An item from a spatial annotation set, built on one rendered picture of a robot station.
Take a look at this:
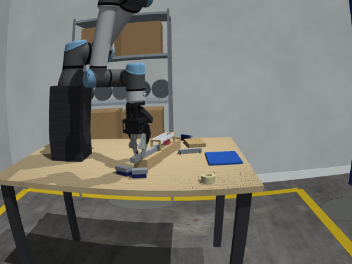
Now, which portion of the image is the beige roll of tape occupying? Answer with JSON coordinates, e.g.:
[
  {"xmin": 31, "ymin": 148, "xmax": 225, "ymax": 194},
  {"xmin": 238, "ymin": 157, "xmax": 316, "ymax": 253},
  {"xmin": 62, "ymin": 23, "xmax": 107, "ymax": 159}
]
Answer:
[{"xmin": 201, "ymin": 173, "xmax": 216, "ymax": 184}]

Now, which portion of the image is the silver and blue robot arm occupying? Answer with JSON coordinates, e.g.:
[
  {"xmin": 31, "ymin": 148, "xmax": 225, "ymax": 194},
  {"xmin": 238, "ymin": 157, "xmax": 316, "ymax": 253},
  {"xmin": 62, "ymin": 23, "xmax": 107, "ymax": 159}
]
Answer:
[{"xmin": 58, "ymin": 0, "xmax": 153, "ymax": 104}]

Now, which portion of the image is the light brown wooden board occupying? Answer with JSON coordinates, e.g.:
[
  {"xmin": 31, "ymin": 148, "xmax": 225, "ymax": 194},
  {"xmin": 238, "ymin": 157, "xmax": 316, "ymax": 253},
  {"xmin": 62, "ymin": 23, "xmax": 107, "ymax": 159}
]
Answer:
[{"xmin": 184, "ymin": 138, "xmax": 206, "ymax": 148}]

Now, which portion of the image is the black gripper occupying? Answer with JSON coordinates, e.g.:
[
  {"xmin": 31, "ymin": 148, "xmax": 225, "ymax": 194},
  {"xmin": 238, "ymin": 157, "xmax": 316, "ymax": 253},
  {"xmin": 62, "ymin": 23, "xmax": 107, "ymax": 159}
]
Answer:
[{"xmin": 122, "ymin": 101, "xmax": 151, "ymax": 158}]

